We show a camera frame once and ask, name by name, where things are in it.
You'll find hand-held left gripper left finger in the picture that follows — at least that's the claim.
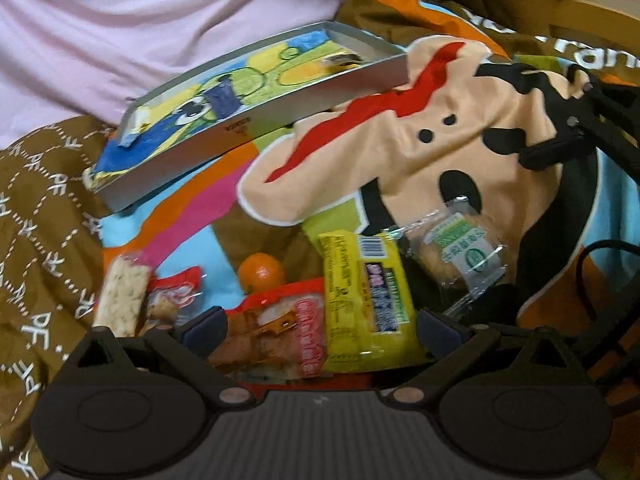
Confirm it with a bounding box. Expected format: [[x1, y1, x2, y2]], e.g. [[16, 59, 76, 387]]
[[77, 305, 253, 408]]

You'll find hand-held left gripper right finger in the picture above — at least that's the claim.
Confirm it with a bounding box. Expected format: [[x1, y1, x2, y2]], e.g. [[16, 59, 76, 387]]
[[387, 307, 566, 408]]

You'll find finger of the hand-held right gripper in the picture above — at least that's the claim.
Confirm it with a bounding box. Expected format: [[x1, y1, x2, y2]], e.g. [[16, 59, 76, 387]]
[[517, 75, 640, 171]]

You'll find red bread packet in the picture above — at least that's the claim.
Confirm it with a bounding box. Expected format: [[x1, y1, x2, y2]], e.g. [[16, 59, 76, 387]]
[[207, 277, 328, 381]]

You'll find clear green-label cake packet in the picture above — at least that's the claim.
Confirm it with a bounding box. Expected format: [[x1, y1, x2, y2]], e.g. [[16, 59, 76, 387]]
[[382, 199, 506, 318]]

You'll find yellow snack packet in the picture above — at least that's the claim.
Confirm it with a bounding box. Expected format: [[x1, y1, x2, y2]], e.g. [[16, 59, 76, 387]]
[[317, 230, 428, 373]]

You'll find white cracker packet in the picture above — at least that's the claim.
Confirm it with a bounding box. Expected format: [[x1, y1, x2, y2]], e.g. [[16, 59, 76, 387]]
[[92, 255, 153, 338]]

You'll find shallow grey box printed lining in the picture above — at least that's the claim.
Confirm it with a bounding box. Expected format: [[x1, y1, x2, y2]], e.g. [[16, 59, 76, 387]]
[[82, 20, 411, 213]]

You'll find red cartoon snack packet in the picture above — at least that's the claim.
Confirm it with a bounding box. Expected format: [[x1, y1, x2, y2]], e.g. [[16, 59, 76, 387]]
[[137, 266, 206, 336]]

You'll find orange tangerine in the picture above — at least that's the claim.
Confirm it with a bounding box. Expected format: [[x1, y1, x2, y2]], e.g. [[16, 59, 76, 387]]
[[237, 254, 287, 295]]

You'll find colourful cartoon printed blanket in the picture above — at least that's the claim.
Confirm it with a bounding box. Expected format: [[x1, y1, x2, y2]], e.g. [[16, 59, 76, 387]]
[[95, 0, 640, 411]]

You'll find light wooden board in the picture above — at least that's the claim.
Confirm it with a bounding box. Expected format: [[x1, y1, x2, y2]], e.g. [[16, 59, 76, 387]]
[[500, 0, 640, 41]]

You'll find brown patterned blanket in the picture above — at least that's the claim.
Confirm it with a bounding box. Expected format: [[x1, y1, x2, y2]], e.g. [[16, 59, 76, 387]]
[[0, 115, 121, 480]]

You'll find pink cloth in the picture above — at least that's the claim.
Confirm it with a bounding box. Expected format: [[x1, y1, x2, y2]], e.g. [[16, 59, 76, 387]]
[[0, 0, 381, 151]]

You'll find black cable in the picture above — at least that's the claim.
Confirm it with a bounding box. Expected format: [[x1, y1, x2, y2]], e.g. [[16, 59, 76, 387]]
[[574, 241, 640, 313]]

